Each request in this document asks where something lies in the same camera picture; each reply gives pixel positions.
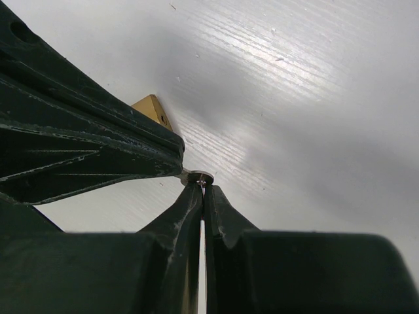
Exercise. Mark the large brass padlock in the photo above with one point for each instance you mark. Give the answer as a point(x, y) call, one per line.
point(151, 107)

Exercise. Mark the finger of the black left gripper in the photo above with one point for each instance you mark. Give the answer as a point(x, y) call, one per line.
point(62, 134)

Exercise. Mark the silver key bunch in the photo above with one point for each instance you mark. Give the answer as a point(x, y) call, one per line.
point(200, 178)

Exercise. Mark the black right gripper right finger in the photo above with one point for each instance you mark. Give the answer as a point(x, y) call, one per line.
point(253, 271)

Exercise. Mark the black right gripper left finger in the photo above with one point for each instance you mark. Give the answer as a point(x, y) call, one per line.
point(155, 270)

